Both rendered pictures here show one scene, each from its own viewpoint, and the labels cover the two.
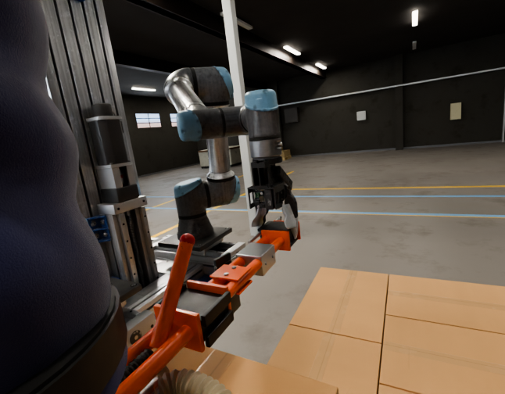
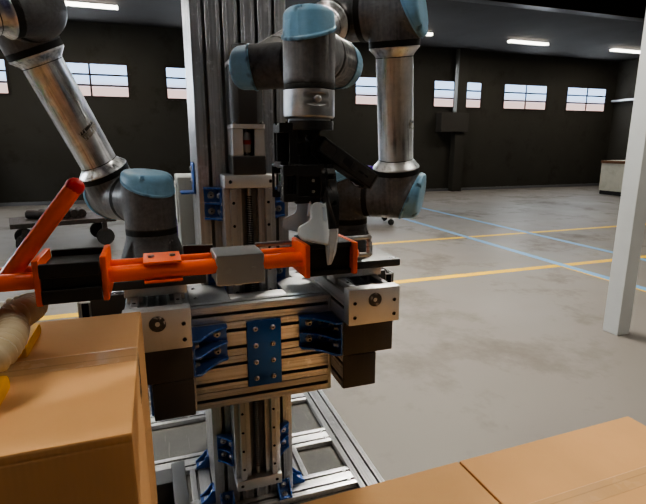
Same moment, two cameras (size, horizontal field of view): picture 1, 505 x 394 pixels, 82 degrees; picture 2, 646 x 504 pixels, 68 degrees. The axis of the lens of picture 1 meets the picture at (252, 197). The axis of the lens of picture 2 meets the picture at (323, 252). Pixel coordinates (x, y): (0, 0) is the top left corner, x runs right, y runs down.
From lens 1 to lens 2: 58 cm
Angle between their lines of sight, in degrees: 40
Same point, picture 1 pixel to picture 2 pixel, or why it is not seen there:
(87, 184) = (214, 146)
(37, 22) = not seen: outside the picture
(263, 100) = (292, 22)
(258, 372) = (117, 380)
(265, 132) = (290, 75)
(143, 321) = (172, 311)
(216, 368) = (106, 359)
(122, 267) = not seen: hidden behind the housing
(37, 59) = not seen: outside the picture
